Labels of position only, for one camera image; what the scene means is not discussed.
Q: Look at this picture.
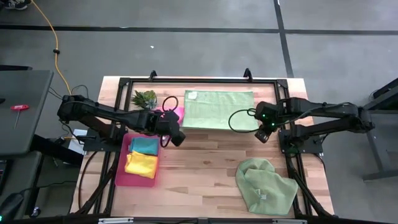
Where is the teal microfiber towel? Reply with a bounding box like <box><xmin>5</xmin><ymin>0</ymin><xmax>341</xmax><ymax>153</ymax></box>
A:
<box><xmin>128</xmin><ymin>136</ymin><xmax>160</xmax><ymax>156</ymax></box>

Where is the yellow microfiber towel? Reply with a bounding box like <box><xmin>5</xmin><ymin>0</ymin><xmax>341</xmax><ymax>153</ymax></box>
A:
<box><xmin>124</xmin><ymin>151</ymin><xmax>159</xmax><ymax>180</ymax></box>

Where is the light green microfiber towel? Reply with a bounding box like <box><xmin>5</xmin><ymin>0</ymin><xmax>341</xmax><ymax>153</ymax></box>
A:
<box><xmin>234</xmin><ymin>157</ymin><xmax>299</xmax><ymax>217</ymax></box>
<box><xmin>181</xmin><ymin>90</ymin><xmax>260</xmax><ymax>132</ymax></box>

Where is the pink microfiber towel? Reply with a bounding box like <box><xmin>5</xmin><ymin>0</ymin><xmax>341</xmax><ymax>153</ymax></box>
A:
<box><xmin>155</xmin><ymin>106</ymin><xmax>185</xmax><ymax>126</ymax></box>

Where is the succulent in black pot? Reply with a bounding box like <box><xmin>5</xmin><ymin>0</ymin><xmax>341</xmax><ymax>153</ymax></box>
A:
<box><xmin>131</xmin><ymin>90</ymin><xmax>158</xmax><ymax>110</ymax></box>

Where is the pink translucent plastic bin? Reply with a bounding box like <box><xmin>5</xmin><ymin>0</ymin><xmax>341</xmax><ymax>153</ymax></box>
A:
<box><xmin>114</xmin><ymin>133</ymin><xmax>162</xmax><ymax>189</ymax></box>

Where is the white box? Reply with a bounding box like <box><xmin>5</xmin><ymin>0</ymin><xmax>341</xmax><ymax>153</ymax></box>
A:
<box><xmin>67</xmin><ymin>128</ymin><xmax>89</xmax><ymax>156</ymax></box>

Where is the grey desk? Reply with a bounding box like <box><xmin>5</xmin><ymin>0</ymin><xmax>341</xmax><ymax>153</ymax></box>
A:
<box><xmin>0</xmin><ymin>70</ymin><xmax>55</xmax><ymax>157</ymax></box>

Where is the dark desk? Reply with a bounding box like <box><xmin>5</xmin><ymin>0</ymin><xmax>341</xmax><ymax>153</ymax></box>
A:
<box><xmin>0</xmin><ymin>151</ymin><xmax>44</xmax><ymax>220</ymax></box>

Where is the black device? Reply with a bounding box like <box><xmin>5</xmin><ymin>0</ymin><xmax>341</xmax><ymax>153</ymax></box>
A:
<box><xmin>0</xmin><ymin>192</ymin><xmax>25</xmax><ymax>221</ymax></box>

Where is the person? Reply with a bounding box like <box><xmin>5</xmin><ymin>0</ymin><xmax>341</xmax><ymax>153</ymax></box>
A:
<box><xmin>4</xmin><ymin>0</ymin><xmax>32</xmax><ymax>11</ymax></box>

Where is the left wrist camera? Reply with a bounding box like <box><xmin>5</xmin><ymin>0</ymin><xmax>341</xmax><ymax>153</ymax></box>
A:
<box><xmin>170</xmin><ymin>130</ymin><xmax>187</xmax><ymax>148</ymax></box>

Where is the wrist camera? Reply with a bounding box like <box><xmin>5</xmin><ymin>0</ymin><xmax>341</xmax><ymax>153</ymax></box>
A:
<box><xmin>254</xmin><ymin>128</ymin><xmax>272</xmax><ymax>145</ymax></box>
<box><xmin>170</xmin><ymin>130</ymin><xmax>187</xmax><ymax>148</ymax></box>

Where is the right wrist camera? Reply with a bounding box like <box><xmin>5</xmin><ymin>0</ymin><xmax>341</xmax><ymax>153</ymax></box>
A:
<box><xmin>254</xmin><ymin>128</ymin><xmax>272</xmax><ymax>145</ymax></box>

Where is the black camera cable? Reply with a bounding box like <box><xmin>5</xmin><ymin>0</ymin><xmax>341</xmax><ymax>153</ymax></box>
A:
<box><xmin>159</xmin><ymin>95</ymin><xmax>180</xmax><ymax>149</ymax></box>
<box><xmin>228</xmin><ymin>107</ymin><xmax>261</xmax><ymax>134</ymax></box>

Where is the black aluminium table frame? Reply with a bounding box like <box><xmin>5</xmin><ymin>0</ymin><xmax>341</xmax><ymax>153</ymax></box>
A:
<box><xmin>70</xmin><ymin>68</ymin><xmax>335</xmax><ymax>224</ymax></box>

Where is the silver metal bracket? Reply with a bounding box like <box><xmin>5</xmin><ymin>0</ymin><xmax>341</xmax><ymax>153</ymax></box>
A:
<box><xmin>98</xmin><ymin>217</ymin><xmax>135</xmax><ymax>224</ymax></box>
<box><xmin>272</xmin><ymin>218</ymin><xmax>308</xmax><ymax>224</ymax></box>

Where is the black desk frame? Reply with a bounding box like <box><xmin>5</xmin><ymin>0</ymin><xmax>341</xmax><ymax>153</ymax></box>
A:
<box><xmin>361</xmin><ymin>77</ymin><xmax>398</xmax><ymax>182</ymax></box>

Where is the yellow cable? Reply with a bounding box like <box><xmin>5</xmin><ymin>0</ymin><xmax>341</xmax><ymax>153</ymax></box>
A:
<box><xmin>30</xmin><ymin>0</ymin><xmax>73</xmax><ymax>96</ymax></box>

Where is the red T-handle hex key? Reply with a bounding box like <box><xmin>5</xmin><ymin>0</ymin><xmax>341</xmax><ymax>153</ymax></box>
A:
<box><xmin>9</xmin><ymin>104</ymin><xmax>31</xmax><ymax>130</ymax></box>

